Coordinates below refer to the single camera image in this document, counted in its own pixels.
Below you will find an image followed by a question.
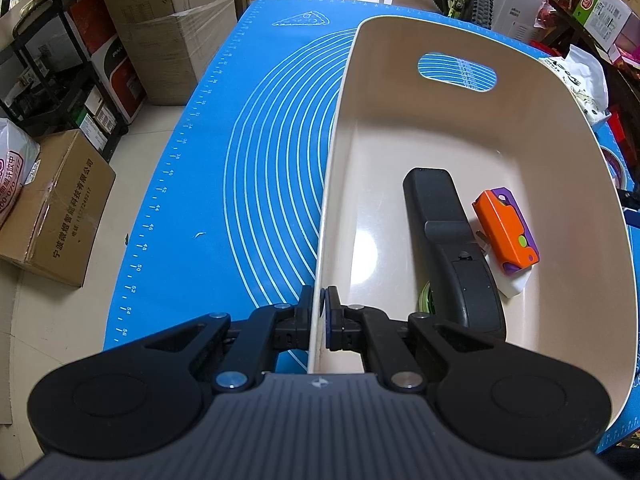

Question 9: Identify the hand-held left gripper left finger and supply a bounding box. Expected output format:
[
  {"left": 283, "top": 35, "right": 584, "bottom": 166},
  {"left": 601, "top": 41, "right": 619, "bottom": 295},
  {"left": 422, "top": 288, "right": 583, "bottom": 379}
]
[{"left": 142, "top": 285, "right": 318, "bottom": 391}]

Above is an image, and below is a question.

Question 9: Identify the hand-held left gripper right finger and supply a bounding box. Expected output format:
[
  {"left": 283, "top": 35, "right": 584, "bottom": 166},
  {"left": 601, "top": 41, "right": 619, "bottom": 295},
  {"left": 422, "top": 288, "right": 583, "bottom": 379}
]
[{"left": 320, "top": 286, "right": 501, "bottom": 391}]

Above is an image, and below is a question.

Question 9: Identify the black remote control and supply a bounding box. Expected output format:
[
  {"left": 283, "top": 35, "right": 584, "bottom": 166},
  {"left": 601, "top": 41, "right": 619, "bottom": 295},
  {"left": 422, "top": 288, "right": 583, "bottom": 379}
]
[{"left": 403, "top": 167, "right": 507, "bottom": 341}]

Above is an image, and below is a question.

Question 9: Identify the beige plastic storage bin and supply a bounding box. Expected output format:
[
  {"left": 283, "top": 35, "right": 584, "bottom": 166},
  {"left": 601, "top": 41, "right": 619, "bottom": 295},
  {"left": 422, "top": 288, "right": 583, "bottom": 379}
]
[{"left": 306, "top": 16, "right": 632, "bottom": 443}]

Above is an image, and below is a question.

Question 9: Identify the white charger cube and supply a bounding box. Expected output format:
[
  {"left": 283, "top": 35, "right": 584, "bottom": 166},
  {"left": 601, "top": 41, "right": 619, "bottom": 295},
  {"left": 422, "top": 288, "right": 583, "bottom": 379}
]
[{"left": 492, "top": 260, "right": 536, "bottom": 298}]

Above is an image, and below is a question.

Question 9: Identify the orange and purple toy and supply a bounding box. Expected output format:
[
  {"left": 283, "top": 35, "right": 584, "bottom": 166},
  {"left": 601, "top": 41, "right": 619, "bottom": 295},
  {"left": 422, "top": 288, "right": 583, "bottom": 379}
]
[{"left": 472, "top": 187, "right": 542, "bottom": 275}]

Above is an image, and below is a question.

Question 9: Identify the blue silicone baking mat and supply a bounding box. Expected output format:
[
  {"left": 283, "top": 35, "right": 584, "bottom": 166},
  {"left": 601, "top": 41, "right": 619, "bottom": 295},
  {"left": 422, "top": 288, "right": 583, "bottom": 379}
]
[{"left": 102, "top": 0, "right": 640, "bottom": 456}]

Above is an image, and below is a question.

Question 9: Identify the brown cardboard box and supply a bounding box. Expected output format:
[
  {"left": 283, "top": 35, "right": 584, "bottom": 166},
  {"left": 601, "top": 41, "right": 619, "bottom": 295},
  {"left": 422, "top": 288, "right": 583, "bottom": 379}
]
[{"left": 0, "top": 129, "right": 117, "bottom": 288}]

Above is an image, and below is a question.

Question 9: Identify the red and black box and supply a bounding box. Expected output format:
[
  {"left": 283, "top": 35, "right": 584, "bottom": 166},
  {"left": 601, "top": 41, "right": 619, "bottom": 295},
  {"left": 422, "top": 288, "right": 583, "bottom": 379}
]
[{"left": 70, "top": 0, "right": 146, "bottom": 126}]

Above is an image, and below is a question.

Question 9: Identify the white and red plastic bag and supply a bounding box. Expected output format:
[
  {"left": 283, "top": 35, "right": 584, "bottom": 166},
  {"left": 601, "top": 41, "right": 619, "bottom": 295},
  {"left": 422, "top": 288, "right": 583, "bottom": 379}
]
[{"left": 0, "top": 119, "right": 41, "bottom": 231}]

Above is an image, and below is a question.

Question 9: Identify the white tape roll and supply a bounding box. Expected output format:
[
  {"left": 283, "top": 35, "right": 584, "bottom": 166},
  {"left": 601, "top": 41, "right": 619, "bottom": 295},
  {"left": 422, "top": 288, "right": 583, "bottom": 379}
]
[{"left": 597, "top": 145, "right": 628, "bottom": 191}]

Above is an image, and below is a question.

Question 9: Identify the plastic-wrapped cardboard box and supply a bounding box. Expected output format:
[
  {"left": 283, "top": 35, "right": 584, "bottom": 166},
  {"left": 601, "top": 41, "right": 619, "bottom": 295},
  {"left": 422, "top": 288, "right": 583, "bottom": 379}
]
[{"left": 95, "top": 0, "right": 238, "bottom": 106}]

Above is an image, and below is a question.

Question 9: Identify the tissue pack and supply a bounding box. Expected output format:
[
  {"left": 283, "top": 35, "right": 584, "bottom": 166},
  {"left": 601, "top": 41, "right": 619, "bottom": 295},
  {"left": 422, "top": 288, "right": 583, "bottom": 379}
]
[{"left": 540, "top": 44, "right": 612, "bottom": 126}]

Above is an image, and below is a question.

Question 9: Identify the white appliance box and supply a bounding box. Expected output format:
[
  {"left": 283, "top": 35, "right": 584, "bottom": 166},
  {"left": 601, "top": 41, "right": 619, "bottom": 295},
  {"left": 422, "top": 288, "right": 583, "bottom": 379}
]
[{"left": 492, "top": 0, "right": 541, "bottom": 41}]

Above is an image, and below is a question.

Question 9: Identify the black metal rack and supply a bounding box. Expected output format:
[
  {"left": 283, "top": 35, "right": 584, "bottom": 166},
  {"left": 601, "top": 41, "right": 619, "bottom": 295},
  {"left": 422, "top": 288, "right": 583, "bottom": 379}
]
[{"left": 0, "top": 0, "right": 126, "bottom": 151}]

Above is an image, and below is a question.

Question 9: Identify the green and white box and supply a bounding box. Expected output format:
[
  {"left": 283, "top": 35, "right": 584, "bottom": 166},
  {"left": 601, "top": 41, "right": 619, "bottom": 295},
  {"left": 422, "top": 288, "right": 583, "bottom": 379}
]
[{"left": 575, "top": 0, "right": 640, "bottom": 53}]

